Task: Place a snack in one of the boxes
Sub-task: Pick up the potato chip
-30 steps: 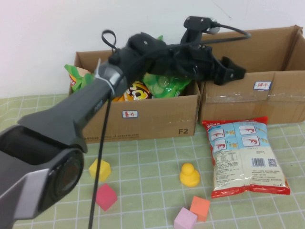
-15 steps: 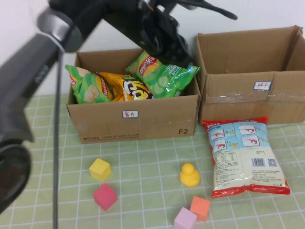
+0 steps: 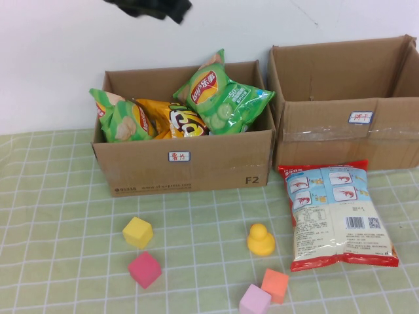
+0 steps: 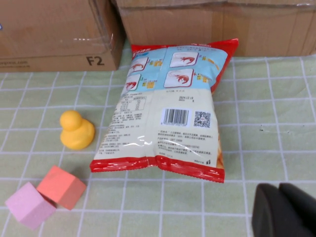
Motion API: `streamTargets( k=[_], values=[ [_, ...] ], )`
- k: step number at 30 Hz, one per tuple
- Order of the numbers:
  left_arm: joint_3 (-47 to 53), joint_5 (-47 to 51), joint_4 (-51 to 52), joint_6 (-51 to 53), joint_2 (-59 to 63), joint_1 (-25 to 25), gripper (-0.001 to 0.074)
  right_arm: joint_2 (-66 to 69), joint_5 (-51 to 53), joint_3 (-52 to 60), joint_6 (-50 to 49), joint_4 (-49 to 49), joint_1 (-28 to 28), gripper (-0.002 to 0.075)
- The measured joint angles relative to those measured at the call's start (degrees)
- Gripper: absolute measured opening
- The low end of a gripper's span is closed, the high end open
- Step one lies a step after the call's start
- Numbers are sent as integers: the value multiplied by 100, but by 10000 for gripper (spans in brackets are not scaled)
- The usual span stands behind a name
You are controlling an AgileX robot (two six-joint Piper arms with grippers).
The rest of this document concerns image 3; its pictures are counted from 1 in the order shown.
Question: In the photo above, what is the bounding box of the yellow rubber duck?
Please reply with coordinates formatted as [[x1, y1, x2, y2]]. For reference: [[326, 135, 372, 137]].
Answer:
[[247, 223, 276, 257]]

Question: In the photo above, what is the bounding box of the green cucumber Lay's chip bag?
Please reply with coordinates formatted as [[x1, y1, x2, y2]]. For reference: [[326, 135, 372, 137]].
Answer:
[[172, 48, 276, 135]]

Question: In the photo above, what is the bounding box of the pink foam cube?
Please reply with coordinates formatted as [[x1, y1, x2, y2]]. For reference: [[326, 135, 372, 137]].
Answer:
[[238, 283, 272, 314]]

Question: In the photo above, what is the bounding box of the yellow foam cube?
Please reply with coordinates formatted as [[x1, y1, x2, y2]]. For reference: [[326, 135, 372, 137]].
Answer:
[[122, 216, 154, 250]]

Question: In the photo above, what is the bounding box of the large taped cardboard box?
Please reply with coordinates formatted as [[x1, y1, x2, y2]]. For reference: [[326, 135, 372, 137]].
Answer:
[[266, 34, 419, 171]]

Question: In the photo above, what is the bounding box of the green checked tablecloth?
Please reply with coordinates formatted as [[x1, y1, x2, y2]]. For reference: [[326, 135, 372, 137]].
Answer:
[[0, 129, 419, 314]]

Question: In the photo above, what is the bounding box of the dark cloth-like object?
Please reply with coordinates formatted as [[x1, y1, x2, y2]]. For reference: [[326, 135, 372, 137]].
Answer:
[[103, 0, 193, 25]]

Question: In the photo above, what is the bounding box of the red white shrimp cracker bag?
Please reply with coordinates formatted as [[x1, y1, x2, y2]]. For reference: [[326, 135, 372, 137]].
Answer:
[[277, 159, 399, 273]]

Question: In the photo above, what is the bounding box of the cardboard box with F2 print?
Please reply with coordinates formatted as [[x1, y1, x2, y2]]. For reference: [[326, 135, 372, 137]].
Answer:
[[90, 60, 276, 198]]

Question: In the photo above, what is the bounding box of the red foam cube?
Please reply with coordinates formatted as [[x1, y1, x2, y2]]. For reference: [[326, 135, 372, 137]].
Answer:
[[127, 251, 163, 290]]

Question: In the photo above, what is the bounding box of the orange Cheetos snack bag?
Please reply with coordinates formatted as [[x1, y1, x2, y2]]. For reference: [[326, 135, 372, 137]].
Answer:
[[132, 98, 210, 140]]

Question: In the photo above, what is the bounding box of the orange foam cube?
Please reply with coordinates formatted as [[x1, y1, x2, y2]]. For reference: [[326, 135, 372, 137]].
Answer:
[[261, 268, 290, 305]]

